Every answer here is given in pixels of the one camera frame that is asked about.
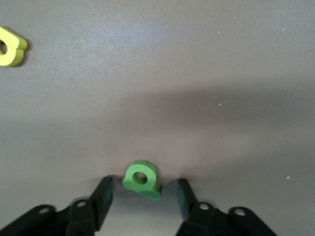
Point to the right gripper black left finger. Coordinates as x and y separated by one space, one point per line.
98 204

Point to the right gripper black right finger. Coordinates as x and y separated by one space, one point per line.
197 218

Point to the green letter p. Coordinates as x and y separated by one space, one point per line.
150 191

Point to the yellow letter a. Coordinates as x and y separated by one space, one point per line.
13 55

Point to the brown table cover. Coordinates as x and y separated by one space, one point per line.
197 73

